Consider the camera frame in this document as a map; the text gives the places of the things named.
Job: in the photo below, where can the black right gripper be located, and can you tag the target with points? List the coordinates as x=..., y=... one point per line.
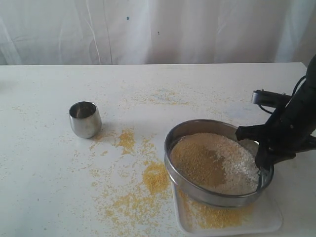
x=288, y=135

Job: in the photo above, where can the white plastic tray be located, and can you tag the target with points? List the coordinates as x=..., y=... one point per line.
x=198, y=220

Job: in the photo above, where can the stainless steel cup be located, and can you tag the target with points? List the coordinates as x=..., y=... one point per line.
x=85, y=119

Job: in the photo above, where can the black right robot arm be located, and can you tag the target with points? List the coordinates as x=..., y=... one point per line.
x=303, y=98

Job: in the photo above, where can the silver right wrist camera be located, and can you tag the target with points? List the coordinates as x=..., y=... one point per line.
x=269, y=99

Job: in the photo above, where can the white backdrop curtain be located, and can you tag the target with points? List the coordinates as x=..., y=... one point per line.
x=42, y=32

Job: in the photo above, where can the round metal sieve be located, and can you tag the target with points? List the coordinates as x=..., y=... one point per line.
x=204, y=159

